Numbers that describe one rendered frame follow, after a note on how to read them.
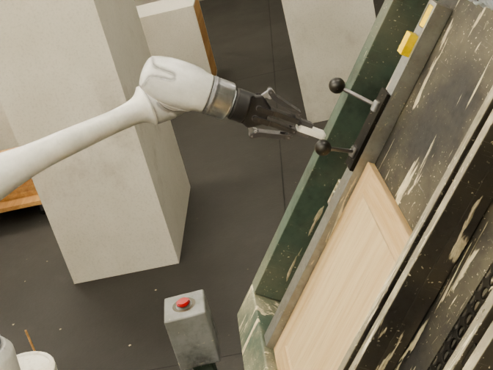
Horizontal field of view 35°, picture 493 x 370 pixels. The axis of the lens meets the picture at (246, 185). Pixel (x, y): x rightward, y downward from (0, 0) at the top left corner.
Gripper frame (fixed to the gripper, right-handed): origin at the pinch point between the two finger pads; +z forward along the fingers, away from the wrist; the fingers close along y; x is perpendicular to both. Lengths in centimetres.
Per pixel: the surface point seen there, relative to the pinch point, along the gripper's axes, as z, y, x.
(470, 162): 8, -22, 58
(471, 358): 8, -3, 85
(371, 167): 13.6, 0.2, 10.4
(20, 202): -64, 206, -299
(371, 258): 13.8, 11.9, 31.7
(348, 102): 11.3, -5.2, -17.0
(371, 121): 10.4, -8.8, 5.9
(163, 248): 16, 151, -197
